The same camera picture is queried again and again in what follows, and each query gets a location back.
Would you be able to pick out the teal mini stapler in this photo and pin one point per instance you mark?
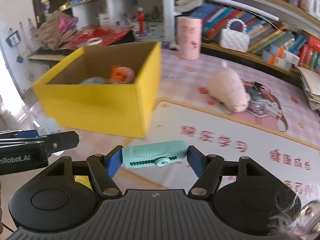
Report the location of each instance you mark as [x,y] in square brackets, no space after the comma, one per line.
[158,154]

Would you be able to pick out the white wooden bookshelf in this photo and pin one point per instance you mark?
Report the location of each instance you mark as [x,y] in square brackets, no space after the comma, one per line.
[289,24]

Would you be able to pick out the lower orange white box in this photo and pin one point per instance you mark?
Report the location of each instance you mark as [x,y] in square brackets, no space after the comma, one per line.
[279,62]

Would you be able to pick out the black binder clip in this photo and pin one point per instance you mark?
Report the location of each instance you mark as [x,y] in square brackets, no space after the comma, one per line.
[252,85]

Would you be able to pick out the grey purple small toy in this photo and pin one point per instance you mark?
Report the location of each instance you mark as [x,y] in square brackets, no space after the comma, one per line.
[256,103]

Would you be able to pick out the yellow cardboard box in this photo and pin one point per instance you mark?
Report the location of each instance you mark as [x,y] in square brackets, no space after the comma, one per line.
[77,91]

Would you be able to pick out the white quilted pearl handbag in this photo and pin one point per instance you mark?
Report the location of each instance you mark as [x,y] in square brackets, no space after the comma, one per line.
[233,39]

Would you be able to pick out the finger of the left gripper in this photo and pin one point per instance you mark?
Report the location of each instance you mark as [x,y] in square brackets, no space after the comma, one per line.
[60,141]

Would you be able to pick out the pink plush pig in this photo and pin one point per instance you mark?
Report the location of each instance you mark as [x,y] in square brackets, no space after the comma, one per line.
[226,86]

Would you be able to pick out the beige cloth pile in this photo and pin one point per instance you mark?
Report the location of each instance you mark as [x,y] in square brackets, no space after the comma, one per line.
[58,29]

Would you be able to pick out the pink cylindrical container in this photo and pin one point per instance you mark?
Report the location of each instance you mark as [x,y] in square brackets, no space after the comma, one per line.
[189,31]

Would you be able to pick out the black electric piano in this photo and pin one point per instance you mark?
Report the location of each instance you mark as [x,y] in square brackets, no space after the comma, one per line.
[49,55]

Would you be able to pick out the upper orange white box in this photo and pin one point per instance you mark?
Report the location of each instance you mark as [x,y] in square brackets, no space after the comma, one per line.
[284,54]

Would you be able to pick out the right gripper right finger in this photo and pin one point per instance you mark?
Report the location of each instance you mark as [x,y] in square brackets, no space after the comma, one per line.
[208,170]

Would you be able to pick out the purple glue bottle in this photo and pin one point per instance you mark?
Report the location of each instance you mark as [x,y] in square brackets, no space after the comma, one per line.
[170,45]

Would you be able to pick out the red doll figurine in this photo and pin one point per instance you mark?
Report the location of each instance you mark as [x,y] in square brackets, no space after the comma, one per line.
[140,19]

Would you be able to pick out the orange plush toy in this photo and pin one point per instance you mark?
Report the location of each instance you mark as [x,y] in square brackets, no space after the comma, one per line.
[121,75]

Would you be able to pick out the orange white box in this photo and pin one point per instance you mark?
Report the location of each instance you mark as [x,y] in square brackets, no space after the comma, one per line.
[284,54]
[279,62]

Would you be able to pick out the red paper decoration sheet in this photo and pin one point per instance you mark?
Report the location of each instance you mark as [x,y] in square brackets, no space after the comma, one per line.
[110,34]

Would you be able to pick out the stack of papers and notebooks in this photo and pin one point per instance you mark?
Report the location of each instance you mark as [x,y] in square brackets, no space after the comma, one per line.
[310,83]

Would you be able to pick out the white tape roll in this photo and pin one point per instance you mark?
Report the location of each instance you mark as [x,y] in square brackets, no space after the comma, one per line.
[93,41]

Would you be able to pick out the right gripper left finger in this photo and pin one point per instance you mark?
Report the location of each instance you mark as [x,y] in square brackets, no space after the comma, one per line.
[102,169]

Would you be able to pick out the pink cartoon desk mat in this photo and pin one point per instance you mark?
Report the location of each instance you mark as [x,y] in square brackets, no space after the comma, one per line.
[283,138]

